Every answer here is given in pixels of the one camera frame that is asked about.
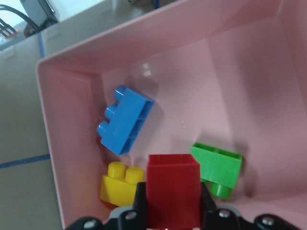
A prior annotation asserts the green toy block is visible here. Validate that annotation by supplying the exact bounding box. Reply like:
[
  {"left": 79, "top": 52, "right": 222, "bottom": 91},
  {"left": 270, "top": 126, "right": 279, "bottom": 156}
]
[{"left": 190, "top": 142, "right": 242, "bottom": 199}]

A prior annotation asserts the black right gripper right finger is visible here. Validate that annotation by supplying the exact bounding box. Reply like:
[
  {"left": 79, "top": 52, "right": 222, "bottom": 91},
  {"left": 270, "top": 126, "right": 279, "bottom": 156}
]
[{"left": 200, "top": 182, "right": 217, "bottom": 230}]

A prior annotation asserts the red toy block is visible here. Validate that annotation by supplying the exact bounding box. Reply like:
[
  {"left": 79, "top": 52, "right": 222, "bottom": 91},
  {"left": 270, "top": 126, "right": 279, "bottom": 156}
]
[{"left": 146, "top": 154, "right": 201, "bottom": 230}]

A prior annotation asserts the blue toy block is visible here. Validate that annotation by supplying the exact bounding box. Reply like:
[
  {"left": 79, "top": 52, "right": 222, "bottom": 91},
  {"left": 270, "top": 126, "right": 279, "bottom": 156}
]
[{"left": 97, "top": 85, "right": 155, "bottom": 156}]

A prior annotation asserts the black usb hub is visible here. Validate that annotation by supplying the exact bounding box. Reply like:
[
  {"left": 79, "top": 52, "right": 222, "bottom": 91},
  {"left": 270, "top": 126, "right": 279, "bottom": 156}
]
[{"left": 20, "top": 0, "right": 58, "bottom": 28}]

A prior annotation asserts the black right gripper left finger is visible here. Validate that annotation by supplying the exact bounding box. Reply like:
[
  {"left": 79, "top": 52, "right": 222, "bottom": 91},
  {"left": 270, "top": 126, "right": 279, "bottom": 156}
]
[{"left": 132, "top": 182, "right": 148, "bottom": 230}]

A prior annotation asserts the yellow toy block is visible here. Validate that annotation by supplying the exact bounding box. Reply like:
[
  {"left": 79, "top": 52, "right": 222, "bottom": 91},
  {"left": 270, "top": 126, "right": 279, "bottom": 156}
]
[{"left": 99, "top": 161, "right": 144, "bottom": 207}]

